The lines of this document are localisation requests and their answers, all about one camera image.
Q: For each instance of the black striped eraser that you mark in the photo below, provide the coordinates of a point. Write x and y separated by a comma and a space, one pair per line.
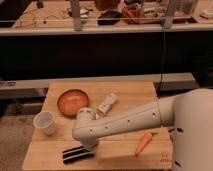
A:
76, 154

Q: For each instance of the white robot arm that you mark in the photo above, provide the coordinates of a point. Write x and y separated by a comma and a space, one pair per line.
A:
190, 114

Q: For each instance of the orange wooden bowl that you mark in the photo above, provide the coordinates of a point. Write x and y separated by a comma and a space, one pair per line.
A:
71, 101

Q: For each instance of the orange toy carrot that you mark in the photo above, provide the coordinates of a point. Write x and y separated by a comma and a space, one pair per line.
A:
147, 137

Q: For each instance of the white plastic cup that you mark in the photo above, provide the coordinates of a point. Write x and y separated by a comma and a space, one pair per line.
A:
45, 121

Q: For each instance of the orange tool on bench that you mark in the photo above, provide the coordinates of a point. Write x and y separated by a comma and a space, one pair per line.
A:
132, 14

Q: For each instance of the grey metal post left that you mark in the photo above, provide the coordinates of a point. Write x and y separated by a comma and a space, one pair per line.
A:
75, 8

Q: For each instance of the grey metal post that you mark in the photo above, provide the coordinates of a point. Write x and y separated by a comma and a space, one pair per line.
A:
75, 8
168, 19

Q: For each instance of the grey metal post right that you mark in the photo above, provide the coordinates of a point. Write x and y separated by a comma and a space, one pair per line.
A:
168, 19

